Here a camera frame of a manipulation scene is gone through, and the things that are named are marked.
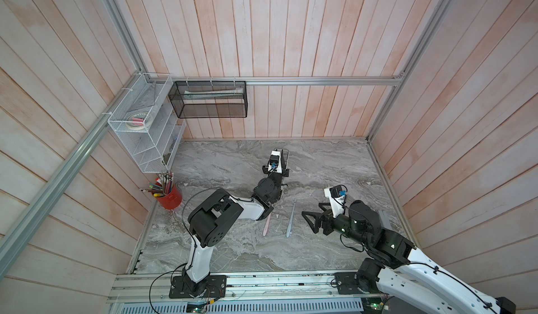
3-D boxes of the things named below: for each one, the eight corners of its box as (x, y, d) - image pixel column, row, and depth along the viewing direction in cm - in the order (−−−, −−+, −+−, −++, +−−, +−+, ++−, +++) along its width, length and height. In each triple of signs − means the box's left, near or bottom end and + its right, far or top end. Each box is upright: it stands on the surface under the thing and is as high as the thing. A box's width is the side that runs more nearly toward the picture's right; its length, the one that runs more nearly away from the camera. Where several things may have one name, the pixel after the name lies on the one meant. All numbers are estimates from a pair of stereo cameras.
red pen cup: (165, 210, 95) (154, 198, 86) (169, 197, 99) (159, 185, 90) (179, 210, 95) (170, 198, 86) (183, 197, 99) (175, 185, 90)
